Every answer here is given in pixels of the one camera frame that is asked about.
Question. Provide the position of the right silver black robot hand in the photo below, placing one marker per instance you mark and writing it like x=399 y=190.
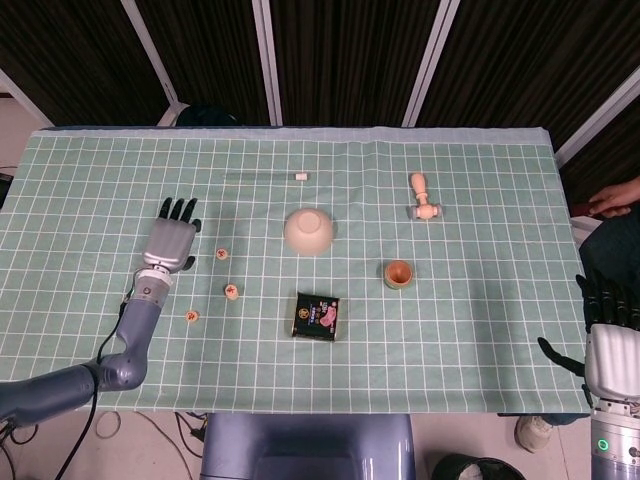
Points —
x=615 y=360

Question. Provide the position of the bystander's bare hand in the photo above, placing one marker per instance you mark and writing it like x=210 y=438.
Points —
x=620 y=202

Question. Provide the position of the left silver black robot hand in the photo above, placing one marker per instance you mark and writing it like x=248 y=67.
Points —
x=170 y=245

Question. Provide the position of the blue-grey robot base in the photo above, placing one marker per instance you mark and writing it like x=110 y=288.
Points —
x=307 y=447

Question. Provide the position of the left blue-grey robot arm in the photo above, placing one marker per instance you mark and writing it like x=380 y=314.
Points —
x=135 y=325

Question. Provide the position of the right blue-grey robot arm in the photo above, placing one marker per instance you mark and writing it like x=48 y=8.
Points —
x=615 y=445

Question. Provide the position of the green grid-patterned table mat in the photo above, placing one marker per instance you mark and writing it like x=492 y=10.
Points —
x=450 y=325

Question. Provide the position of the bystander's dark trousers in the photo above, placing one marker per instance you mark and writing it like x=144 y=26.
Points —
x=615 y=250

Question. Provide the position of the beige shoe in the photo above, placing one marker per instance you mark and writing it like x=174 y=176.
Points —
x=532 y=432

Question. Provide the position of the black bag behind table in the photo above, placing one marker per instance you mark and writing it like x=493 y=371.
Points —
x=207 y=116

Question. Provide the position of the upturned beige bowl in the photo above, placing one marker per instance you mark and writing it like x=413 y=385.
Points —
x=309 y=232

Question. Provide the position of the glass tube with white stopper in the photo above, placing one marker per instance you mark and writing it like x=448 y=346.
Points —
x=300 y=176

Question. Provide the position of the black snack packet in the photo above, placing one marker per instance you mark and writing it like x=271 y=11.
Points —
x=315 y=315

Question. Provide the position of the black waste bin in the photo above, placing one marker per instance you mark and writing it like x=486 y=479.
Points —
x=475 y=470

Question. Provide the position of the dark ribbed partition panel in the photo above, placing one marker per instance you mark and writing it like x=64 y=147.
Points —
x=525 y=50
x=210 y=50
x=75 y=50
x=350 y=50

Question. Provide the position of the wooden toy hammer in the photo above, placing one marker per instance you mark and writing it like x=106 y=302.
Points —
x=424 y=210

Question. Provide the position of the green and orange cup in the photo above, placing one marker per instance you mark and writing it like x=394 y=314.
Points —
x=398 y=274

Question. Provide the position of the white partition frame post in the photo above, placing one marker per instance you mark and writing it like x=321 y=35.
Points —
x=149 y=50
x=22 y=100
x=600 y=120
x=434 y=50
x=266 y=50

